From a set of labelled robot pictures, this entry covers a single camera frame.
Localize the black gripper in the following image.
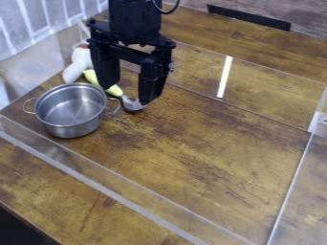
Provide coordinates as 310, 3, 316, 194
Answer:
87, 18, 177, 105

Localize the white plush toy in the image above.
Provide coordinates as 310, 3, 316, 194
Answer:
63, 44, 94, 83

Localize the green handled metal spoon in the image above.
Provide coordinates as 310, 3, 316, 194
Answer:
83, 69, 145, 112

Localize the small steel pot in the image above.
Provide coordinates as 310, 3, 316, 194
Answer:
23, 82, 122, 139

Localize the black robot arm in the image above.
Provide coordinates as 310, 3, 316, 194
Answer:
87, 0, 179, 105

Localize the black strip on table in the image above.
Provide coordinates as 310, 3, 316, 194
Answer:
207, 4, 292, 31

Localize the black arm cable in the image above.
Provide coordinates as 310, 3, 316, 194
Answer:
151, 0, 182, 15

